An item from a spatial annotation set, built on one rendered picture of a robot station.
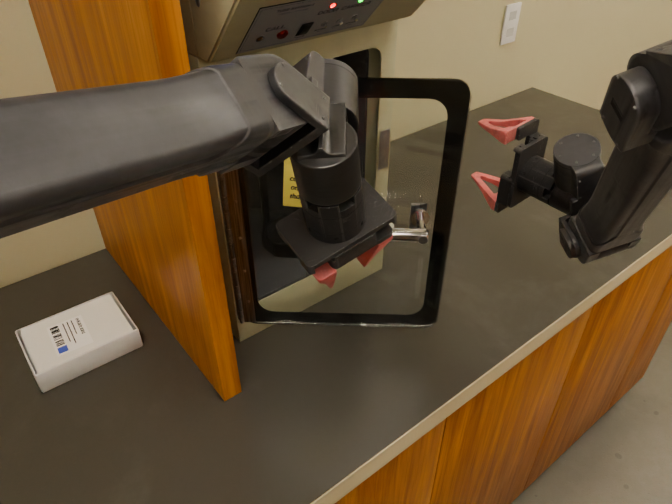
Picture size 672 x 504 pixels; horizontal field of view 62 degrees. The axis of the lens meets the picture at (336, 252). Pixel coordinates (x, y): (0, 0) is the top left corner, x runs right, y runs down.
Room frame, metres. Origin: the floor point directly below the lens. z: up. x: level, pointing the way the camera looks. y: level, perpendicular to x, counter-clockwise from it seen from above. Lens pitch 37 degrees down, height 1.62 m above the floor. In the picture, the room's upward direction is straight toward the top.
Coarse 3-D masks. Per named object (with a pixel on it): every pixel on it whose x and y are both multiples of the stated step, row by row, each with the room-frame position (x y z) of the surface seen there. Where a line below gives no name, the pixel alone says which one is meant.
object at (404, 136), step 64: (384, 128) 0.63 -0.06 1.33; (448, 128) 0.63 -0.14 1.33; (256, 192) 0.64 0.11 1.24; (384, 192) 0.63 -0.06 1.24; (448, 192) 0.63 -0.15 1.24; (256, 256) 0.64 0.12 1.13; (384, 256) 0.63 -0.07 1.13; (256, 320) 0.64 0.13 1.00; (320, 320) 0.64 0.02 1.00; (384, 320) 0.63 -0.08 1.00
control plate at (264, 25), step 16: (304, 0) 0.63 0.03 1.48; (320, 0) 0.65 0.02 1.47; (336, 0) 0.67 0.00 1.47; (352, 0) 0.69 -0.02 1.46; (368, 0) 0.71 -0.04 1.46; (256, 16) 0.60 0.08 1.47; (272, 16) 0.62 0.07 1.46; (288, 16) 0.64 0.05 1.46; (304, 16) 0.66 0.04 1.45; (320, 16) 0.68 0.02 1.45; (336, 16) 0.70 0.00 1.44; (352, 16) 0.72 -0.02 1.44; (368, 16) 0.75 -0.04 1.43; (256, 32) 0.63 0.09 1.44; (272, 32) 0.65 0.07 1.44; (288, 32) 0.67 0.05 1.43; (320, 32) 0.71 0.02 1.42; (240, 48) 0.64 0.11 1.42; (256, 48) 0.66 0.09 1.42
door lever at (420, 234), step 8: (416, 216) 0.63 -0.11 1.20; (424, 216) 0.63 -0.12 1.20; (416, 224) 0.61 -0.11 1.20; (424, 224) 0.61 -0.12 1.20; (400, 232) 0.58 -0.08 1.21; (408, 232) 0.58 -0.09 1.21; (416, 232) 0.58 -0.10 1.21; (424, 232) 0.58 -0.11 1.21; (392, 240) 0.58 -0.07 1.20; (400, 240) 0.58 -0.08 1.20; (408, 240) 0.58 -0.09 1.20; (416, 240) 0.58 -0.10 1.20; (424, 240) 0.58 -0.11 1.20
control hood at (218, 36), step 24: (192, 0) 0.64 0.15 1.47; (216, 0) 0.60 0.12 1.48; (240, 0) 0.57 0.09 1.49; (264, 0) 0.59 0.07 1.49; (288, 0) 0.61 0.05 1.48; (384, 0) 0.74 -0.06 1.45; (408, 0) 0.77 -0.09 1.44; (216, 24) 0.60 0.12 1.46; (240, 24) 0.60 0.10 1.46; (216, 48) 0.61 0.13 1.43; (264, 48) 0.67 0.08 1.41
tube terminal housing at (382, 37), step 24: (192, 24) 0.65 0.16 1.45; (384, 24) 0.83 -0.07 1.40; (192, 48) 0.65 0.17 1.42; (288, 48) 0.73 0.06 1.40; (312, 48) 0.75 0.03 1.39; (336, 48) 0.77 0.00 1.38; (360, 48) 0.80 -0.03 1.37; (384, 48) 0.83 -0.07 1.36; (384, 72) 0.83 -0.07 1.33; (216, 192) 0.65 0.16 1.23; (216, 216) 0.66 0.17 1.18; (240, 336) 0.65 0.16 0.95
